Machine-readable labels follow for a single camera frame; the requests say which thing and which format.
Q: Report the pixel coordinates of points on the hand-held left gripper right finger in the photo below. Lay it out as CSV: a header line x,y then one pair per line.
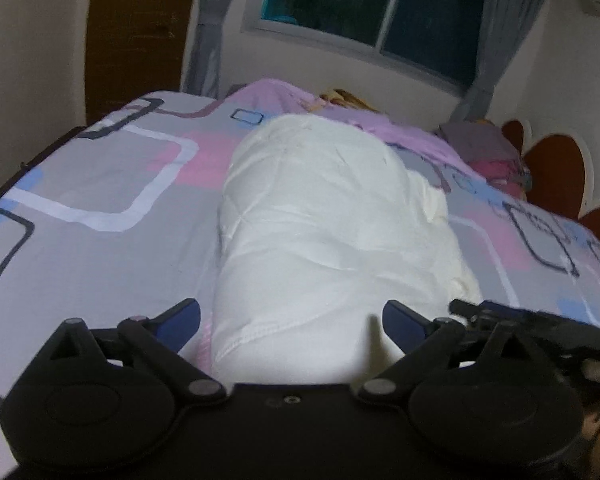
x,y
405,321

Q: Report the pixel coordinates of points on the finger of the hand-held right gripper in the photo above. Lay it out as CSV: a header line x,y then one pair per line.
x,y
467,307

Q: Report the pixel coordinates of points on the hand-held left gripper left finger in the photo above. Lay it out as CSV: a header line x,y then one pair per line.
x,y
180,318

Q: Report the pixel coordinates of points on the white puffer jacket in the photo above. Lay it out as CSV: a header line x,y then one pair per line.
x,y
330,240

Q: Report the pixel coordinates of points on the stack of folded clothes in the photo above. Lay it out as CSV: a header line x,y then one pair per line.
x,y
485,147

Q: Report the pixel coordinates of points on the person's right hand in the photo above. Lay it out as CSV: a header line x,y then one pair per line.
x,y
597,410

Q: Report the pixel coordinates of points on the bed with patterned sheet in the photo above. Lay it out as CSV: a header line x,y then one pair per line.
x,y
90,200

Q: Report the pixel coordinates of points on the flower-shaped headboard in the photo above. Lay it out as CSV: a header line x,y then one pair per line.
x,y
555,170

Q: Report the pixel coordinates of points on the pink pillow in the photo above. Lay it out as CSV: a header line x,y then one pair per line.
x,y
360,122

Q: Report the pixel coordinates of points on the grey curtain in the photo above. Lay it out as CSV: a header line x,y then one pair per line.
x,y
212,30
510,35

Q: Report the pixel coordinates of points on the brown wooden door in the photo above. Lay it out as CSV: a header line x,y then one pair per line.
x,y
140,35

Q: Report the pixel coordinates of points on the sliding glass window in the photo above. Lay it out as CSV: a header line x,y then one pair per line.
x,y
370,5

